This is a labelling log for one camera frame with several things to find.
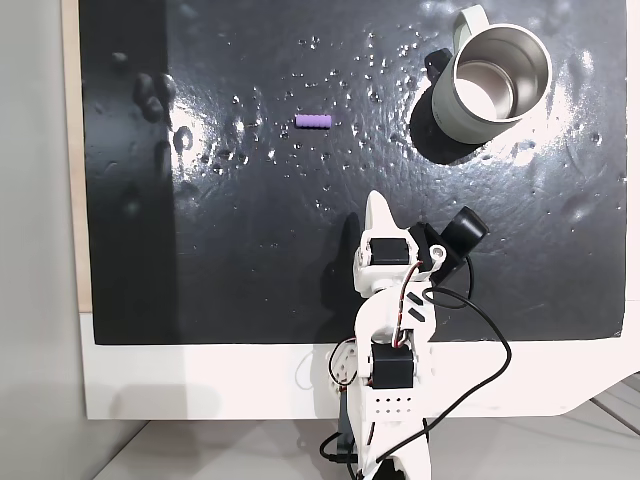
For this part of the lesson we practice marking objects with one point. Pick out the black glossy mat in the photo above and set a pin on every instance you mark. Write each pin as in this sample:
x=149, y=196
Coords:
x=240, y=240

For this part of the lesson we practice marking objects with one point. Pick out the black camera box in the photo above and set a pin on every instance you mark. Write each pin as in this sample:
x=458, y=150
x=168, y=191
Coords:
x=464, y=229

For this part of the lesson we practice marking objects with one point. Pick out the pale green steel mug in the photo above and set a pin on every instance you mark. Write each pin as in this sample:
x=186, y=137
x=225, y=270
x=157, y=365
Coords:
x=446, y=116

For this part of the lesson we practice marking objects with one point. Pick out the purple pen grip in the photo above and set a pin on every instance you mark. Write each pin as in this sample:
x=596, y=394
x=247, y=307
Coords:
x=313, y=121

